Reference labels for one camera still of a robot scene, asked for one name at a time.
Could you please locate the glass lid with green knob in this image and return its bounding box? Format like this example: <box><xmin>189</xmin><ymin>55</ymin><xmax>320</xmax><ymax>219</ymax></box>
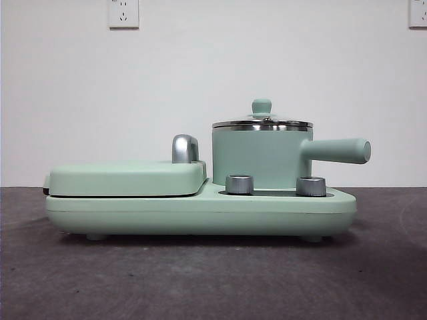
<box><xmin>212</xmin><ymin>97</ymin><xmax>314</xmax><ymax>131</ymax></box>

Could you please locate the mint green griddle lid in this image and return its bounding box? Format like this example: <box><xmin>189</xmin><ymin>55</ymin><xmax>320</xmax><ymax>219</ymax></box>
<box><xmin>42</xmin><ymin>133</ymin><xmax>208</xmax><ymax>199</ymax></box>

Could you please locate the silver control knob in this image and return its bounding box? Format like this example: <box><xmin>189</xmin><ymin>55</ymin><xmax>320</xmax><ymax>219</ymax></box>
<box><xmin>225</xmin><ymin>173</ymin><xmax>255</xmax><ymax>195</ymax></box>
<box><xmin>296</xmin><ymin>175</ymin><xmax>327</xmax><ymax>197</ymax></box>

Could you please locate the mint green breakfast machine base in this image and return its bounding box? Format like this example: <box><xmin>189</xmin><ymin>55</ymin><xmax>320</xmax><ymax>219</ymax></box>
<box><xmin>45</xmin><ymin>177</ymin><xmax>357</xmax><ymax>241</ymax></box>

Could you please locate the mint green pot with handle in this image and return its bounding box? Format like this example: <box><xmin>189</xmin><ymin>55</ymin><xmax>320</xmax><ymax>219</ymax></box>
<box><xmin>211</xmin><ymin>121</ymin><xmax>372</xmax><ymax>187</ymax></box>

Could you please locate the white wall socket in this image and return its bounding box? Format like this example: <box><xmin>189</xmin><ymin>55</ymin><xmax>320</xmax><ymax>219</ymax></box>
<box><xmin>408</xmin><ymin>0</ymin><xmax>427</xmax><ymax>29</ymax></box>
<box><xmin>107</xmin><ymin>0</ymin><xmax>139</xmax><ymax>29</ymax></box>

